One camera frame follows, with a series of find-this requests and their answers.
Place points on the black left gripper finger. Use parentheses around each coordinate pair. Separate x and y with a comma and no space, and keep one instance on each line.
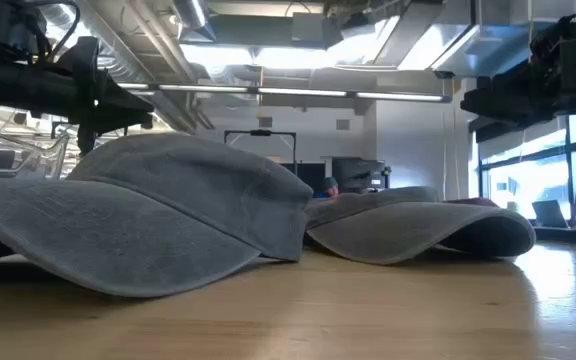
(123,102)
(123,122)

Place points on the long ceiling light bar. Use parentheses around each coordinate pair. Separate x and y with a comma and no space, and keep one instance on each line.
(298,92)

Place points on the black partition panels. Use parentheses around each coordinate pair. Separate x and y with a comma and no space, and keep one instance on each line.
(313,175)

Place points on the large grey cap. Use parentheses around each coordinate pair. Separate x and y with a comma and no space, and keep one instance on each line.
(143,215)

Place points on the open grey laptop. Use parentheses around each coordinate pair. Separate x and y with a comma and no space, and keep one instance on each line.
(550,214)

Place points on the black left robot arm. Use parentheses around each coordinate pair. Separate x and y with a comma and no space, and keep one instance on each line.
(13,92)

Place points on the black rig frame with camera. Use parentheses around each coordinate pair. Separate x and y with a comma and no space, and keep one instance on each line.
(260,132)

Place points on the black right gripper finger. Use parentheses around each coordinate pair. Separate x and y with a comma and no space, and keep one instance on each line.
(508,115)
(503,99)

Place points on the black computer monitor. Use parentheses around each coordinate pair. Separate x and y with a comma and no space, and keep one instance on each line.
(358,172)

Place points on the seated person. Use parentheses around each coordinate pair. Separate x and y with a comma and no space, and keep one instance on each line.
(330,189)

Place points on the clear plastic bin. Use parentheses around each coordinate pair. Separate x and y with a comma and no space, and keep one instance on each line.
(18,160)

